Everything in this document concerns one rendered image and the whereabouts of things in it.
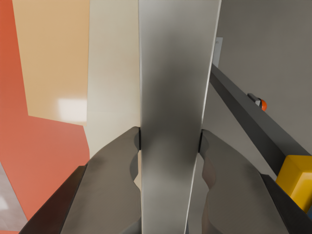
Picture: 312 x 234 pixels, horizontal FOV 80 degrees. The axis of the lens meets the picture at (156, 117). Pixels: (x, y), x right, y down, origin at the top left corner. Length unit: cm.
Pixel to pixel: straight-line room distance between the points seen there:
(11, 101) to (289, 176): 26
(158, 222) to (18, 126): 14
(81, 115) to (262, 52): 113
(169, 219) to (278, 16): 115
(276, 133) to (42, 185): 35
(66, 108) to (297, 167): 22
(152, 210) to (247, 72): 111
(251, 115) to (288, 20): 88
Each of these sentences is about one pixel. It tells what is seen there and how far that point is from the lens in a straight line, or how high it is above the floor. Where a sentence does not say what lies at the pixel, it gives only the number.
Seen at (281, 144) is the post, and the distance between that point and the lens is 35.
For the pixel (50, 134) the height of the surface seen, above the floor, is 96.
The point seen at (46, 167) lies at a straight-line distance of 22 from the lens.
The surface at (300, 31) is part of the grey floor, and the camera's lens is 129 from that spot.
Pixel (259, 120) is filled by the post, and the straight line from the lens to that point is 41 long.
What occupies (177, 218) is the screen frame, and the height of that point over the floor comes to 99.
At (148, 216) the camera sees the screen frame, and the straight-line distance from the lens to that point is 17.
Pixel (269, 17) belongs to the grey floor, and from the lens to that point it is 121.
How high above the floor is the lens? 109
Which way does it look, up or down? 62 degrees down
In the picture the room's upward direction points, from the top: 175 degrees counter-clockwise
